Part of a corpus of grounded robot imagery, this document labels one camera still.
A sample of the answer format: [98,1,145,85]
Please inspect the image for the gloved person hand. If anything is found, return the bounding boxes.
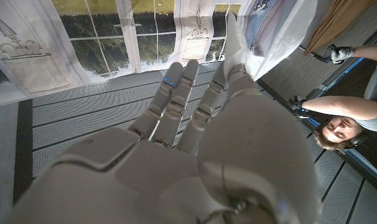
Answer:
[287,95,308,112]
[327,44,356,65]

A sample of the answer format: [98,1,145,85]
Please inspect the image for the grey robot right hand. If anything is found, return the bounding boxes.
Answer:
[6,58,322,224]

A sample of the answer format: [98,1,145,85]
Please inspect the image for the white gauze bandage strip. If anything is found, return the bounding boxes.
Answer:
[221,0,319,82]

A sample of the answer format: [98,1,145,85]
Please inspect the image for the bare person forearm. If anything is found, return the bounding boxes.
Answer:
[301,95,377,121]
[351,43,377,62]

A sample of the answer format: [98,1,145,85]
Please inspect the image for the brown cardboard sheet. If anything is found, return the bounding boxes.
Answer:
[303,0,377,56]

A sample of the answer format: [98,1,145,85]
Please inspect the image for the person in grey shirt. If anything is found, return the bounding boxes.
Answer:
[312,57,377,152]

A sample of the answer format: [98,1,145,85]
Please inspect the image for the black headphones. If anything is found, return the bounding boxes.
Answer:
[343,132,370,150]

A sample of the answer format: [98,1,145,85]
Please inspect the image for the printed room backdrop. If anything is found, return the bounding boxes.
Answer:
[0,0,289,108]

